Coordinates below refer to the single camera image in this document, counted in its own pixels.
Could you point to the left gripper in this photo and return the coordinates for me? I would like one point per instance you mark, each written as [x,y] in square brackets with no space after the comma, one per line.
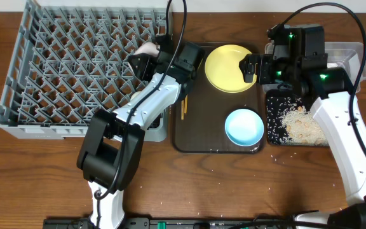
[146,68]

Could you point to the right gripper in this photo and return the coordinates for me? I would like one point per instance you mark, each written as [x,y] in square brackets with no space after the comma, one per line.
[263,62]

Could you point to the light blue bowl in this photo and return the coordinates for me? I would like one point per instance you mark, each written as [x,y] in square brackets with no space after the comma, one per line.
[244,127]

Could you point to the rice food waste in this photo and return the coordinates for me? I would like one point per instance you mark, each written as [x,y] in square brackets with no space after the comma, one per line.
[300,125]

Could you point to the white cup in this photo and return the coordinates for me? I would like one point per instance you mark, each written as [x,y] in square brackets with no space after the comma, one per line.
[135,95]

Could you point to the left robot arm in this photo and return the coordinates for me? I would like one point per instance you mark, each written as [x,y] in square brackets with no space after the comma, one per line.
[111,150]

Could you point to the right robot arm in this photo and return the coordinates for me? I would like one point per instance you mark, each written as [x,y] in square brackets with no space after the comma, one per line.
[299,59]

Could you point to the black waste tray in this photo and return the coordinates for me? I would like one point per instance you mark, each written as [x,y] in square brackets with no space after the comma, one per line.
[275,117]

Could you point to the grey dishwasher rack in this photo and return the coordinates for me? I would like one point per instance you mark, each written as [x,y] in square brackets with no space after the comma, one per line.
[69,62]

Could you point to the yellow plate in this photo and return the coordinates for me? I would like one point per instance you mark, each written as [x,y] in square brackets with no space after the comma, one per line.
[222,69]

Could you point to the right wooden chopstick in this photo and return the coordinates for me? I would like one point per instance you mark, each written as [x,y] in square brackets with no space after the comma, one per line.
[185,104]

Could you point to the wooden chopstick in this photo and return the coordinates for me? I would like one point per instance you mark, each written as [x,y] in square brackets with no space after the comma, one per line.
[182,107]
[185,104]

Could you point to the left wooden chopstick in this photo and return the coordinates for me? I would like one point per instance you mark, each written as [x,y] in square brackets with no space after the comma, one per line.
[182,107]

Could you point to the dark brown serving tray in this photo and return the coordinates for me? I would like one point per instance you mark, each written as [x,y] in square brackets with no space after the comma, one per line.
[201,129]

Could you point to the clear plastic bin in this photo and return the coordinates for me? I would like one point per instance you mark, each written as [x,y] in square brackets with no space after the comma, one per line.
[347,55]

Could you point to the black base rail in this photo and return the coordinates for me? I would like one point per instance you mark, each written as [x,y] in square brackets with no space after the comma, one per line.
[145,223]

